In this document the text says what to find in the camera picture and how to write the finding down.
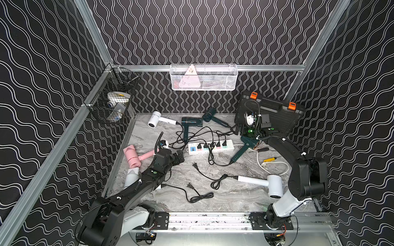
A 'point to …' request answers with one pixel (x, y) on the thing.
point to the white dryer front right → (274, 182)
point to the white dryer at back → (156, 117)
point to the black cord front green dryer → (209, 149)
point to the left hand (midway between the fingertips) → (176, 150)
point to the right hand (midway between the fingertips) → (237, 129)
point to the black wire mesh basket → (112, 99)
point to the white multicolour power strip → (201, 148)
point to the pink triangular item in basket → (191, 79)
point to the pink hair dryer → (133, 160)
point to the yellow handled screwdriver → (270, 159)
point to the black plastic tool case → (280, 116)
